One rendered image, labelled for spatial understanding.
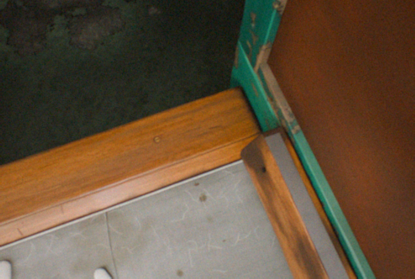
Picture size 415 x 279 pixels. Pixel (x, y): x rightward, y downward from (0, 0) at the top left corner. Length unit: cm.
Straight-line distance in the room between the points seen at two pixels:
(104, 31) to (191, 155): 114
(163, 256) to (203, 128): 21
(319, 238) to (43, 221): 40
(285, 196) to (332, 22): 24
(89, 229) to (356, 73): 45
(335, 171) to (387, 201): 9
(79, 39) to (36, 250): 116
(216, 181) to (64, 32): 122
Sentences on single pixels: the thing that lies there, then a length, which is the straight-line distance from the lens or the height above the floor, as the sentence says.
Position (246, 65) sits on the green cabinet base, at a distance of 64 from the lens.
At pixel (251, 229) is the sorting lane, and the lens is 64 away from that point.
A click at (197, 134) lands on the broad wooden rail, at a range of 65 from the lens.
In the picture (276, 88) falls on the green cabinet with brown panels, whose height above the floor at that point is 87.
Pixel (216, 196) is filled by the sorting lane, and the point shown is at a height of 74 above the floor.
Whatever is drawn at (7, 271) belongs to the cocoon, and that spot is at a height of 76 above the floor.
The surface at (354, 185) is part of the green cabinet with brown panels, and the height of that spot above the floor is 94.
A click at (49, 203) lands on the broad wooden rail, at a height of 76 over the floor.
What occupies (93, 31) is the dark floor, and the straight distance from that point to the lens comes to 172.
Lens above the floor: 137
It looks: 67 degrees down
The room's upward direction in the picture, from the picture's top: 2 degrees clockwise
